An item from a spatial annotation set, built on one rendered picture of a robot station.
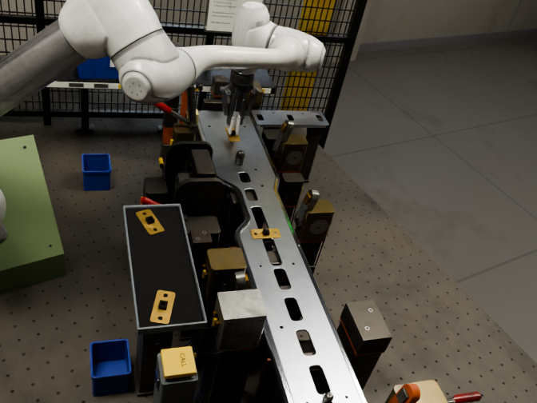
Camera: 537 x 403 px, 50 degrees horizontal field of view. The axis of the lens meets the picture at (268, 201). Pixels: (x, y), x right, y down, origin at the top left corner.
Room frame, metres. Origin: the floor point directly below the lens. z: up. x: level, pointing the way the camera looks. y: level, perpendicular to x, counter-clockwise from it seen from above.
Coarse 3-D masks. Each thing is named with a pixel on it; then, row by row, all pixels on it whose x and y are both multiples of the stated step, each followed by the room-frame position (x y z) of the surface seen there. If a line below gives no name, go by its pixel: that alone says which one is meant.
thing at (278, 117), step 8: (256, 112) 1.87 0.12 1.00; (264, 112) 1.89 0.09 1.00; (272, 112) 1.90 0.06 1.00; (280, 112) 1.91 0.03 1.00; (288, 112) 1.93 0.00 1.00; (296, 112) 1.94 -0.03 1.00; (304, 112) 1.96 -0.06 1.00; (312, 112) 1.97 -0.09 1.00; (320, 112) 1.99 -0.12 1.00; (256, 120) 1.82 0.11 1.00; (264, 120) 1.83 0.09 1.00; (272, 120) 1.84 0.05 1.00; (280, 120) 1.86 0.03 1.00; (296, 120) 1.88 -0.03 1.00; (304, 120) 1.90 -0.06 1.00; (312, 120) 1.91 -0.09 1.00
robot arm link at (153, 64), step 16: (160, 32) 1.13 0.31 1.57; (128, 48) 1.07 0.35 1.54; (144, 48) 1.08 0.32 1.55; (160, 48) 1.10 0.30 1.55; (176, 48) 1.16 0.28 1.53; (128, 64) 1.04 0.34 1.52; (144, 64) 1.05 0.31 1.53; (160, 64) 1.07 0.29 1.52; (176, 64) 1.12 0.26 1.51; (192, 64) 1.18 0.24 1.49; (128, 80) 1.02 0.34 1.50; (144, 80) 1.02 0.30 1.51; (160, 80) 1.05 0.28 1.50; (176, 80) 1.09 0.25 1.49; (192, 80) 1.17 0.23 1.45; (128, 96) 1.02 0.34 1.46; (144, 96) 1.02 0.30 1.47; (160, 96) 1.05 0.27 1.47; (176, 96) 1.11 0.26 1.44
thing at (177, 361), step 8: (168, 352) 0.65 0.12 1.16; (176, 352) 0.65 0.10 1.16; (184, 352) 0.66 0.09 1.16; (192, 352) 0.66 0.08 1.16; (168, 360) 0.63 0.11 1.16; (176, 360) 0.63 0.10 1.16; (184, 360) 0.64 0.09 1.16; (192, 360) 0.64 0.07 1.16; (168, 368) 0.61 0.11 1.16; (176, 368) 0.62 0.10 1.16; (184, 368) 0.62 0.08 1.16; (192, 368) 0.63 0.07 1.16; (168, 376) 0.60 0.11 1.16; (176, 376) 0.60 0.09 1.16; (184, 376) 0.61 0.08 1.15
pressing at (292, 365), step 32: (224, 128) 1.71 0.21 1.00; (256, 128) 1.77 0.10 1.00; (224, 160) 1.52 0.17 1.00; (256, 160) 1.57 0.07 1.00; (256, 192) 1.40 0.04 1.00; (256, 224) 1.25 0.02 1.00; (288, 224) 1.29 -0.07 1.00; (256, 256) 1.12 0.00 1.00; (288, 256) 1.15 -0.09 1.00; (256, 288) 1.00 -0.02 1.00; (288, 320) 0.93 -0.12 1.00; (320, 320) 0.95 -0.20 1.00; (288, 352) 0.84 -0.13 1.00; (320, 352) 0.86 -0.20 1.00; (288, 384) 0.75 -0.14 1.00; (352, 384) 0.79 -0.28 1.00
